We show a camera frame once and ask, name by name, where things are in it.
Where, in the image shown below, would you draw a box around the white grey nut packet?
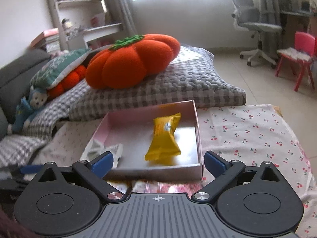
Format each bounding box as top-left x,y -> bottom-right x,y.
81,139 -> 124,168

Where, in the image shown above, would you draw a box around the large yellow snack packet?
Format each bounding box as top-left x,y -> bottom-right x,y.
145,113 -> 182,161

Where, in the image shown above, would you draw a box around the pink clear nougat packet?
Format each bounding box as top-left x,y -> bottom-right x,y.
132,180 -> 202,196

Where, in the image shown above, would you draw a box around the cherry print tablecloth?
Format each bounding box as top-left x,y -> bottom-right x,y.
32,105 -> 316,237

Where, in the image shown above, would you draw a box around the pink cardboard box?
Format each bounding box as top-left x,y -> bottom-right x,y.
81,101 -> 204,182

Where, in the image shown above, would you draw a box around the blue monkey plush toy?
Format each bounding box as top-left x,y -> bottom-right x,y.
7,85 -> 49,134

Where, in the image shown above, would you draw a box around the green white leaf pillow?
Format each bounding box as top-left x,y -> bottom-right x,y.
30,48 -> 91,90

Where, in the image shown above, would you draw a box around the dark grey sofa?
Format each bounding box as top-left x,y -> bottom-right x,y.
0,49 -> 51,138

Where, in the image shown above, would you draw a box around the small orange plush cushion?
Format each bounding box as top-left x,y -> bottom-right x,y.
47,65 -> 87,101

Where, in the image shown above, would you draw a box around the grey checkered quilted cushion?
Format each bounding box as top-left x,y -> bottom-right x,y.
69,45 -> 247,121

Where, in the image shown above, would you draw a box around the orange pumpkin plush cushion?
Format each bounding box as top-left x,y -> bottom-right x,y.
85,34 -> 180,89

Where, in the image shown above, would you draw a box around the pink red kids chair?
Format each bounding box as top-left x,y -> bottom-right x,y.
275,31 -> 316,92

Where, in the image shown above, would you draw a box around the white grey office chair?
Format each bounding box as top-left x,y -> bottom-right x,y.
232,0 -> 282,69

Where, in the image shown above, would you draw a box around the white bookshelf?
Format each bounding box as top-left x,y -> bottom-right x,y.
47,0 -> 123,51

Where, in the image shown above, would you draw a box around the wooden desk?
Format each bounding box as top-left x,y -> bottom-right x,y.
279,0 -> 316,48

